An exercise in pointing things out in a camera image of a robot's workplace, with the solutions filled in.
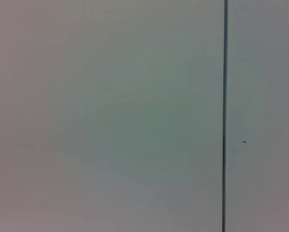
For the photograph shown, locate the dark panel joint line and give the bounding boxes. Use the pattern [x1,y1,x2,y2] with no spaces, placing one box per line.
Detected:
[221,0,229,232]

